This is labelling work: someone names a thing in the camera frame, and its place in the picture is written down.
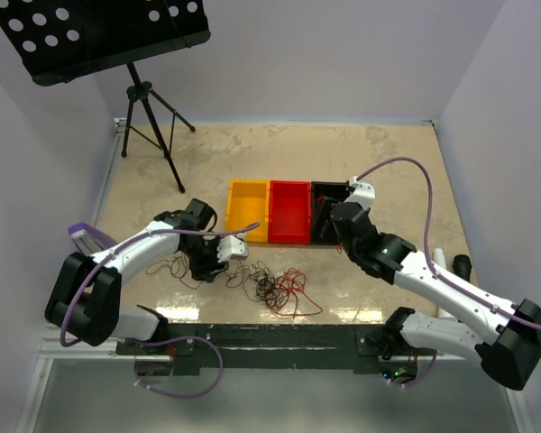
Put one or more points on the black perforated music stand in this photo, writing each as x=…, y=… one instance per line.
x=60, y=41

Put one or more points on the purple plastic holder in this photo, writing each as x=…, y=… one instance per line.
x=89, y=240

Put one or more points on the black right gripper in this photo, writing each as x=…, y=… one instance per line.
x=331, y=200

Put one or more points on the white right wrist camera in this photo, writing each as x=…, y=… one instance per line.
x=360, y=192

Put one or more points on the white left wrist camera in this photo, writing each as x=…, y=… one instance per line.
x=232, y=247

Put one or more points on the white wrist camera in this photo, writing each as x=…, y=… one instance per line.
x=232, y=247
x=360, y=192

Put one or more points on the yellow plastic bin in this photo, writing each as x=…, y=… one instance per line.
x=247, y=203

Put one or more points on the black microphone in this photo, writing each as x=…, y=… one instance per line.
x=462, y=266

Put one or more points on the black plastic bin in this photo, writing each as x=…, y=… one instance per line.
x=332, y=189

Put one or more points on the red plastic bin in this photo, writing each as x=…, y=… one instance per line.
x=290, y=212

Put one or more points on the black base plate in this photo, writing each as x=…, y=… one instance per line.
x=358, y=348

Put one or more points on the white microphone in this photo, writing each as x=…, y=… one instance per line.
x=440, y=259

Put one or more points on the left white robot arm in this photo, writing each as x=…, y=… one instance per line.
x=187, y=222

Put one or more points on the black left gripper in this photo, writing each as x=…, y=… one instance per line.
x=207, y=271

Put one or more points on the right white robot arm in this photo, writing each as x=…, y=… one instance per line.
x=502, y=336

